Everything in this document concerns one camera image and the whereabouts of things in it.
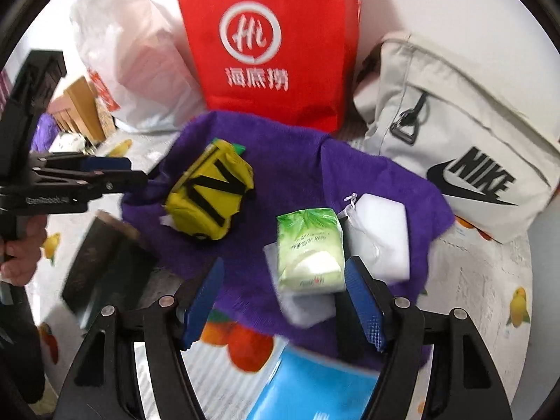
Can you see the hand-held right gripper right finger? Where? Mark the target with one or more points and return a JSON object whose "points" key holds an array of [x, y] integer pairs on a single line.
{"points": [[365, 306]]}

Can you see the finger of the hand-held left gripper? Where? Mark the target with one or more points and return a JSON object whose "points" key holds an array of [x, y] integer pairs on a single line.
{"points": [[105, 164], [122, 181]]}

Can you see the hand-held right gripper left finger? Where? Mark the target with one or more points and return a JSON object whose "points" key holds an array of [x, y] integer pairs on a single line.
{"points": [[203, 302]]}

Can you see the white sponge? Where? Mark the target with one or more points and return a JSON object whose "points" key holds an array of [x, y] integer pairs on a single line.
{"points": [[391, 236]]}

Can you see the yellow pouch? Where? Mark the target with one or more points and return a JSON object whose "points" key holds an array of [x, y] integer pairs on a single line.
{"points": [[197, 197]]}

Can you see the green white tissue pack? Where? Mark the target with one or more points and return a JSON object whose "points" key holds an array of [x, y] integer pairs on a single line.
{"points": [[306, 245]]}

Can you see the green snack packet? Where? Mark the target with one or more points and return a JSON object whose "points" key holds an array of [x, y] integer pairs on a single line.
{"points": [[239, 148]]}

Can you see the beige shoulder bag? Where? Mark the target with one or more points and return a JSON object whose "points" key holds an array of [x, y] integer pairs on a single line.
{"points": [[459, 109]]}

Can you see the person's left forearm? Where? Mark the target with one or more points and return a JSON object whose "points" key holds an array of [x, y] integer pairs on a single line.
{"points": [[17, 341]]}

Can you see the person's left hand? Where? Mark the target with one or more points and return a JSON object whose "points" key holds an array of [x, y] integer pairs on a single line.
{"points": [[22, 253]]}

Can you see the purple cloth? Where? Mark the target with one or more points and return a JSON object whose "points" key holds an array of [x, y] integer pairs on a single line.
{"points": [[43, 133]]}

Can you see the wooden cabinet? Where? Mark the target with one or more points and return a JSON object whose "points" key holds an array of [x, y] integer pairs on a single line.
{"points": [[81, 105]]}

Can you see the white packet under tissue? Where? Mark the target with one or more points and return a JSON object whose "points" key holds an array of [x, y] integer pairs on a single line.
{"points": [[306, 308]]}

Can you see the dark green box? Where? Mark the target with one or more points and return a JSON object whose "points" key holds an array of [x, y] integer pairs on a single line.
{"points": [[96, 262]]}

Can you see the white plastic bag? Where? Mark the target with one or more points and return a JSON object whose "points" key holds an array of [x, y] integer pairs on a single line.
{"points": [[144, 74]]}

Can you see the blue box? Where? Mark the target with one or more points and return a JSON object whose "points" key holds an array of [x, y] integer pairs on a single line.
{"points": [[306, 389]]}

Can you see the fruit print bed sheet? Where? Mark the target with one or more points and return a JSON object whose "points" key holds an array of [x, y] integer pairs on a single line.
{"points": [[481, 297]]}

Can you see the purple towel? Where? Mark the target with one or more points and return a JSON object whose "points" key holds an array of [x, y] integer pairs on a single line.
{"points": [[284, 175]]}

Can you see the red paper bag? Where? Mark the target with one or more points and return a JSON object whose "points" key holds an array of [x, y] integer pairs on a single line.
{"points": [[306, 8]]}

